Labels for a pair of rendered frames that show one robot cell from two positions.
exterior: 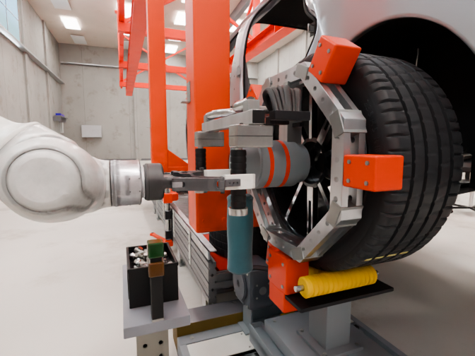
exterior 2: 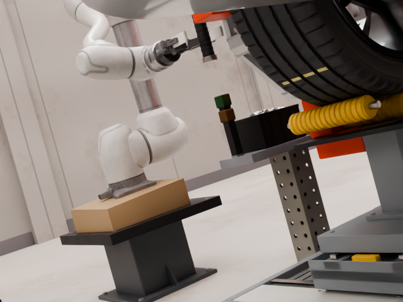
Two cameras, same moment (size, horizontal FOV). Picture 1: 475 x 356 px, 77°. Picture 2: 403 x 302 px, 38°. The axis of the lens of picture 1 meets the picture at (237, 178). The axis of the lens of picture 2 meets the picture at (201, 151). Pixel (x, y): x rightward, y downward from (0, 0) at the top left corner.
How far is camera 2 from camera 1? 166 cm
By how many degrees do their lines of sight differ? 75
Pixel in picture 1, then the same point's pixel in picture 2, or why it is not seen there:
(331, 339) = (385, 199)
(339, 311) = (385, 163)
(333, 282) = (311, 115)
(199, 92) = not seen: outside the picture
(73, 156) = (86, 51)
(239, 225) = not seen: hidden behind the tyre
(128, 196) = (152, 63)
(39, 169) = (78, 59)
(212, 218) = not seen: hidden behind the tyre
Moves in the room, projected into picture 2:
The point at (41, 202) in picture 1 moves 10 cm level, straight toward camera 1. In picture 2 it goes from (81, 71) to (55, 74)
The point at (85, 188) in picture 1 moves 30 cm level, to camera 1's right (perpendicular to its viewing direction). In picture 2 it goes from (92, 63) to (101, 41)
